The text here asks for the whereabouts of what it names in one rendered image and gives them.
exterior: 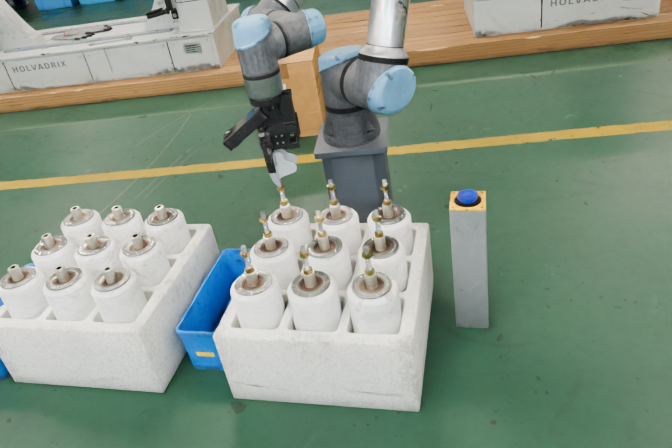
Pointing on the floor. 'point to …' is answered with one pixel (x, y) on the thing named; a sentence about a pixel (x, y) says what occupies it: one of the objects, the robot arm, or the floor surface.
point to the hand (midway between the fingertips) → (275, 180)
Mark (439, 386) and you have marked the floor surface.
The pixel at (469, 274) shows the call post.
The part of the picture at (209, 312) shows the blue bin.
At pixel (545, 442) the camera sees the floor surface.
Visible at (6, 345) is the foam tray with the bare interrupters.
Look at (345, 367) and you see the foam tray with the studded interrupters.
